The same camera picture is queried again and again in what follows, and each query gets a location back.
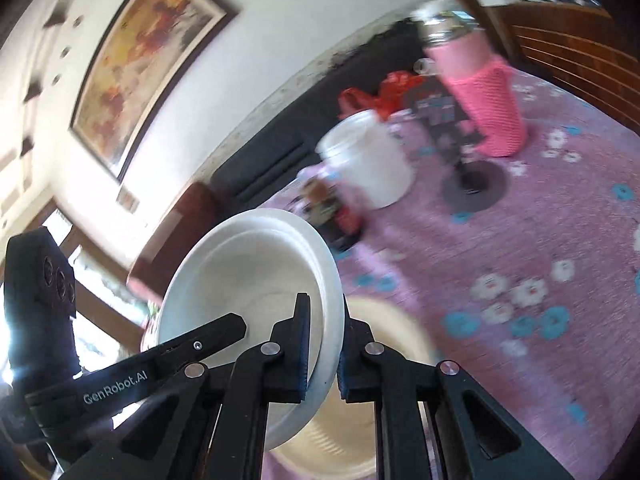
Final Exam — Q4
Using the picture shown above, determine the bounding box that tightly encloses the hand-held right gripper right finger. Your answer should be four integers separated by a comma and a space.
337, 305, 576, 480

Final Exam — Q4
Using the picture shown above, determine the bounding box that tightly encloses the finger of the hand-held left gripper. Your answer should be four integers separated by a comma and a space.
160, 312, 248, 376

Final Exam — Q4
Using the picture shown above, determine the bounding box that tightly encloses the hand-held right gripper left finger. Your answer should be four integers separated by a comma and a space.
62, 292, 312, 480

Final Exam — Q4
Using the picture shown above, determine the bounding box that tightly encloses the cream plate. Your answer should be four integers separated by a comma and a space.
272, 297, 441, 480

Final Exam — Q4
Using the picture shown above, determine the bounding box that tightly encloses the white bowl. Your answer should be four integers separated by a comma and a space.
157, 208, 346, 453

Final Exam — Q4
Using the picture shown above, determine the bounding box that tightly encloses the brown chair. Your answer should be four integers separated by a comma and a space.
127, 182, 226, 306

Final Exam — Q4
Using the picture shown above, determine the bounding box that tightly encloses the dark glass jar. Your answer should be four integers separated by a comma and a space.
295, 167, 366, 253

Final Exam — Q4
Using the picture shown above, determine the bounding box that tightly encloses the white plastic bucket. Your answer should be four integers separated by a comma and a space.
316, 110, 416, 210

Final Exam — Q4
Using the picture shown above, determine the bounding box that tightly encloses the dark sofa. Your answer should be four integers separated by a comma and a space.
210, 25, 431, 211

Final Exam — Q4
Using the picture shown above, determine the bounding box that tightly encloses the pink floral tablecloth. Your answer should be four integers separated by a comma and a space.
260, 67, 640, 480

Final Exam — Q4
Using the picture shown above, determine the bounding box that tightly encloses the black phone stand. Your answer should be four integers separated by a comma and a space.
407, 90, 508, 211

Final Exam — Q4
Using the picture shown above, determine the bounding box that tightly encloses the framed painting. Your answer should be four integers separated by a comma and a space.
70, 0, 241, 181

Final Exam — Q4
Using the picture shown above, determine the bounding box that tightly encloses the red plastic bag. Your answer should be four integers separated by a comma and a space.
339, 72, 426, 121

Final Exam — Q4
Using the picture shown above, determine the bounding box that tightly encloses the pink bottle with knitted sleeve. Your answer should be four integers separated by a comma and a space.
410, 0, 530, 157

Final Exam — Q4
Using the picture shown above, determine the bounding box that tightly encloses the wooden cabinet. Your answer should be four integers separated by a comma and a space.
435, 0, 640, 131

